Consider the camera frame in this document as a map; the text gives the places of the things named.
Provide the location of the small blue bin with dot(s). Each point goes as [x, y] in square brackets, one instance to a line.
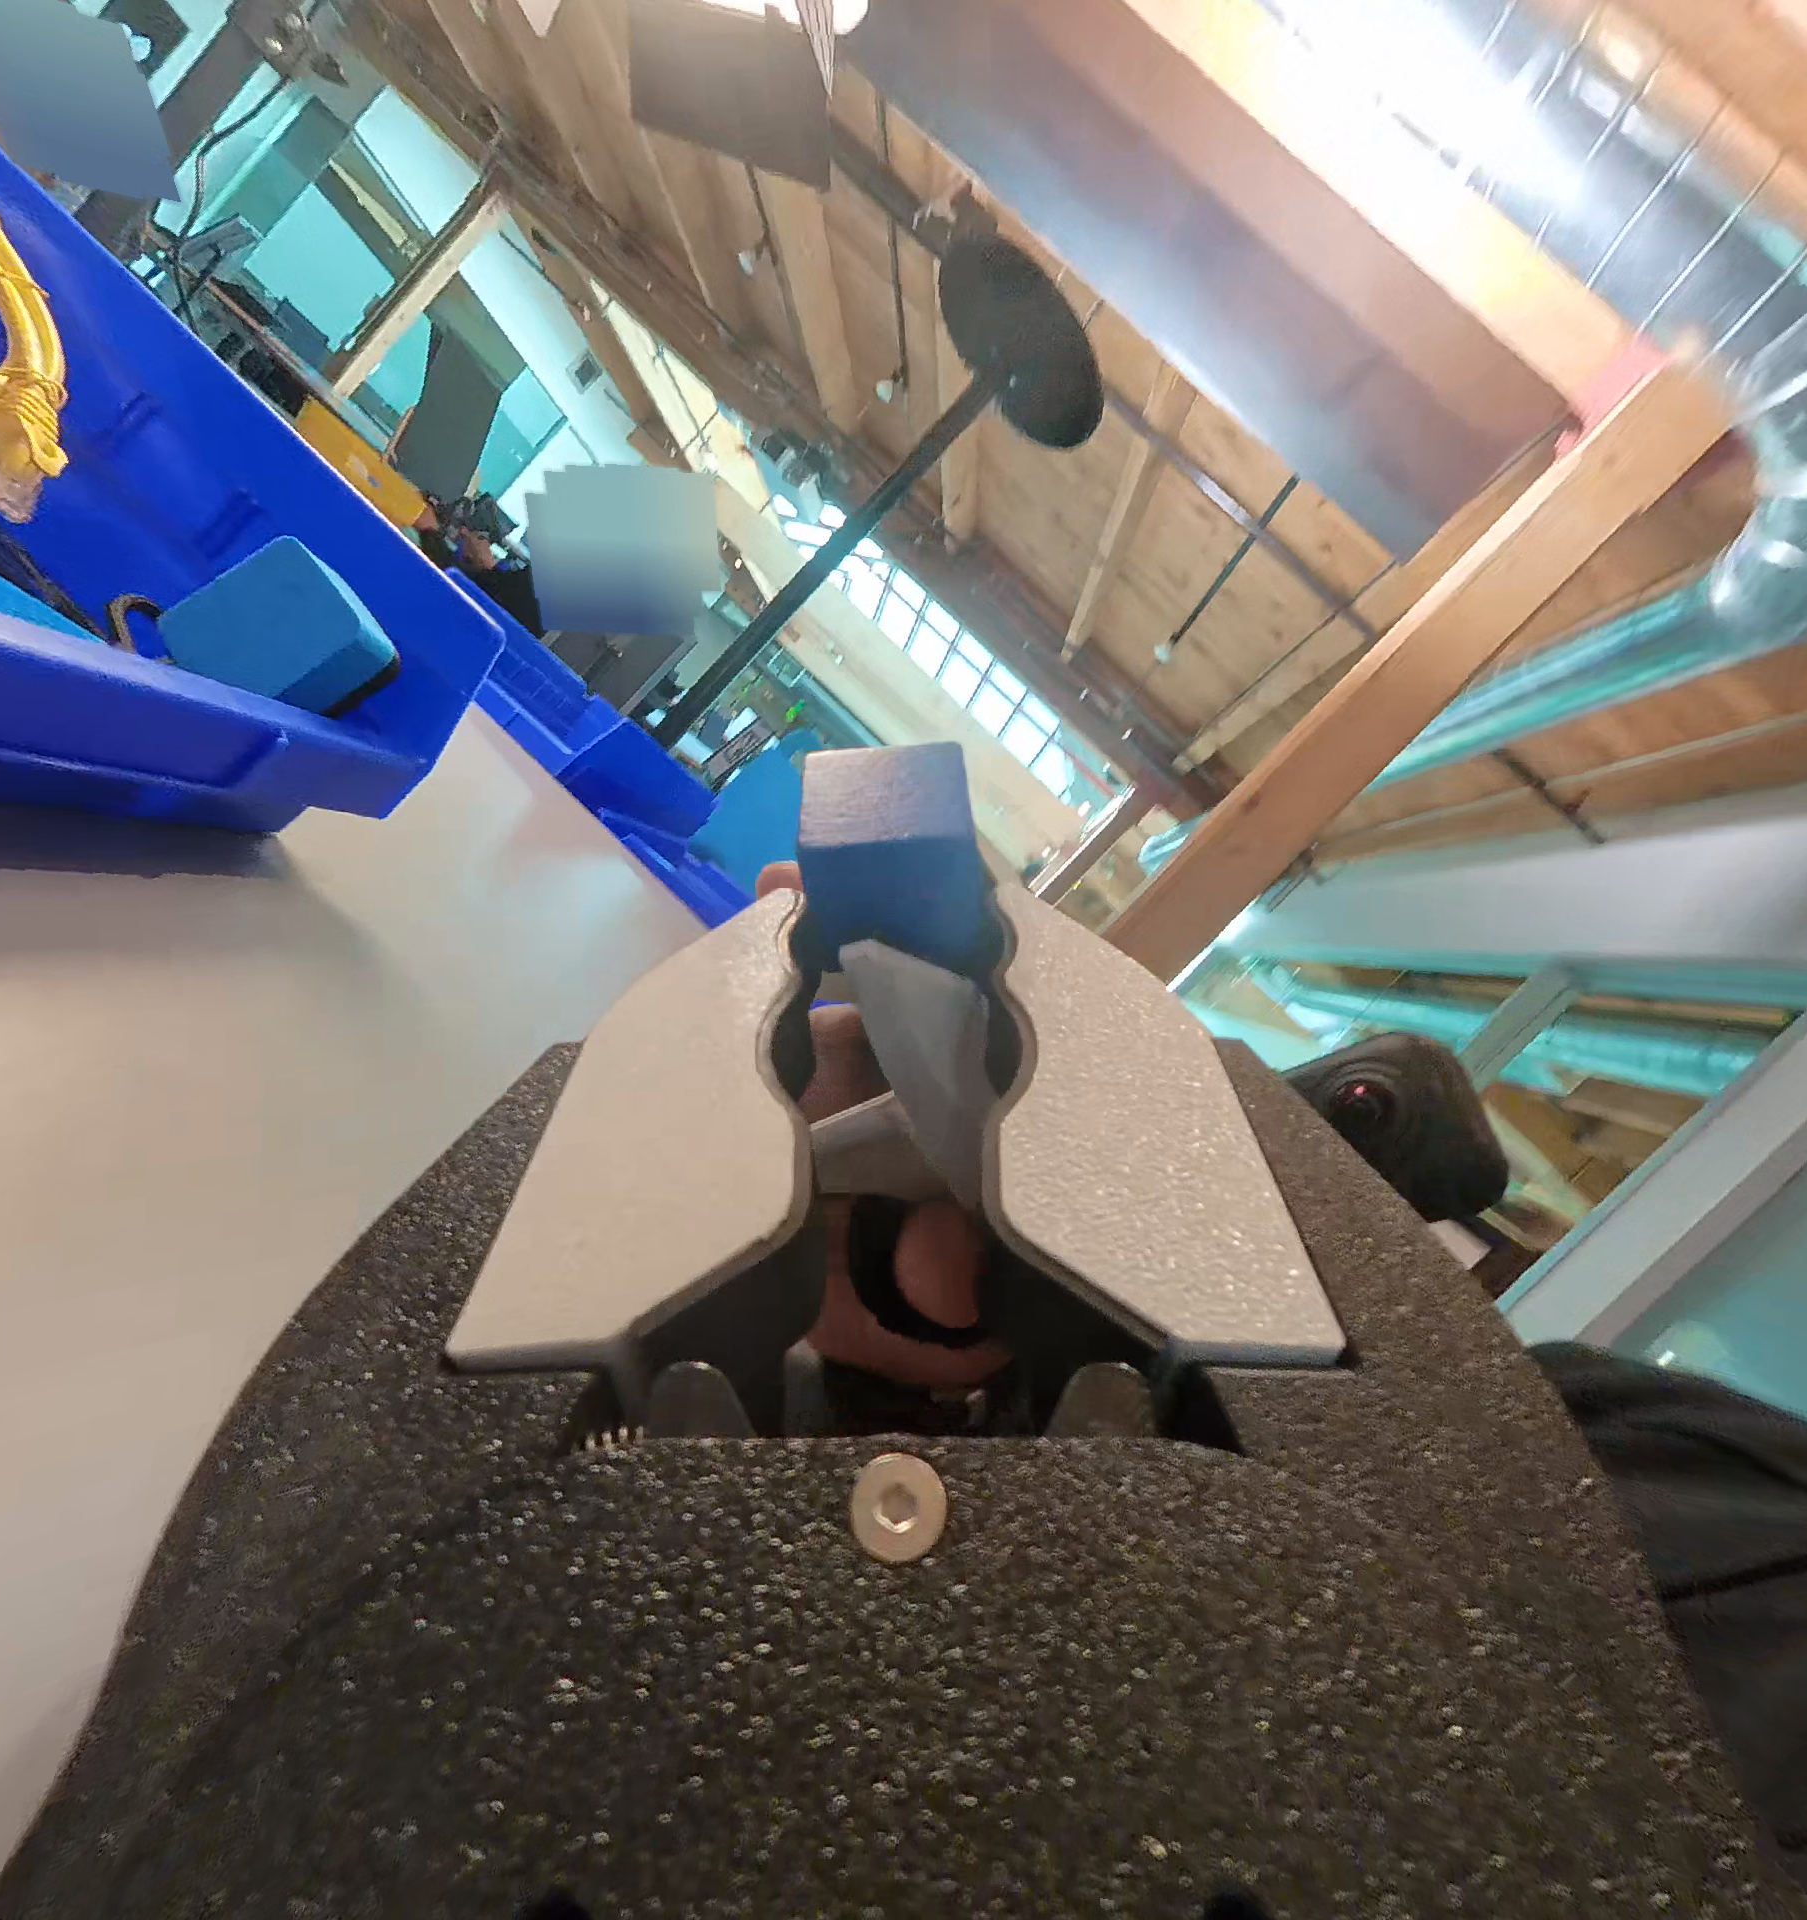
[603, 749]

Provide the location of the blue whiteboard eraser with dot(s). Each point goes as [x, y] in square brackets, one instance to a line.
[274, 629]

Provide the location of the wooden beam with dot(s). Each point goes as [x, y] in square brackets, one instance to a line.
[1444, 644]

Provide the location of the person's right hand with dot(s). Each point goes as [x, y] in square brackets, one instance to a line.
[843, 1060]

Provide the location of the blue divider panel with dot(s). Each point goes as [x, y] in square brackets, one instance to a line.
[753, 818]

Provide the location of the black pole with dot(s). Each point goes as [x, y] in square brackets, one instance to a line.
[1015, 338]

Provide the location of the large blue storage bin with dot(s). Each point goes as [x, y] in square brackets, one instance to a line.
[242, 450]

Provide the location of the silver ventilation duct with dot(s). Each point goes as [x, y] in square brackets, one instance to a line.
[1789, 526]
[1518, 1038]

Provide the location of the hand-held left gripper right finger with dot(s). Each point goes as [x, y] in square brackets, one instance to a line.
[1157, 1202]

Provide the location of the yellow bin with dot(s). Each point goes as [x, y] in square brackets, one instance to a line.
[366, 465]

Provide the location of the shallow blue bin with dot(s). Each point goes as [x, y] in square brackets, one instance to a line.
[690, 873]

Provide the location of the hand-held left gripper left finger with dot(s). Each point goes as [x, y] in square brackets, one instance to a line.
[647, 1182]

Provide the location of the studio light panel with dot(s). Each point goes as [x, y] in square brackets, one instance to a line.
[732, 88]

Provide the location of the dark blue wooden block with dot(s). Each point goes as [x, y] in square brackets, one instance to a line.
[896, 873]

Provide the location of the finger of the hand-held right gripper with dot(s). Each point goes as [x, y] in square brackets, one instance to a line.
[934, 1065]

